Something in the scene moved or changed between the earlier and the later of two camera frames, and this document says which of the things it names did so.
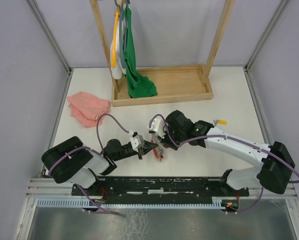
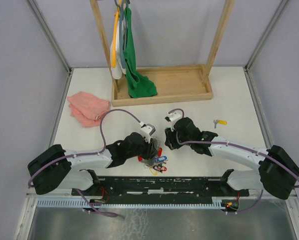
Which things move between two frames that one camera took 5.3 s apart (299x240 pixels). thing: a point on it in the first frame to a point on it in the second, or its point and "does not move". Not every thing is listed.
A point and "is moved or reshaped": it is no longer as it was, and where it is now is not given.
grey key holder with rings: [159, 152] is moved or reshaped
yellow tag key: [221, 122] does not move
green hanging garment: [138, 84] does not move
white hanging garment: [117, 72] does not move
